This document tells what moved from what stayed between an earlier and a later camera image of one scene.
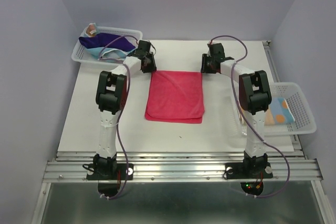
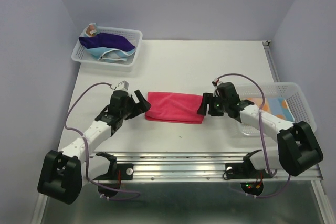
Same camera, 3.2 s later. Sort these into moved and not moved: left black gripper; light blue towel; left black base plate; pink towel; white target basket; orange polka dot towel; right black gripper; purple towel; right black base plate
Moved: pink towel; right black gripper; left black gripper
Not moved: right black base plate; light blue towel; white target basket; orange polka dot towel; purple towel; left black base plate
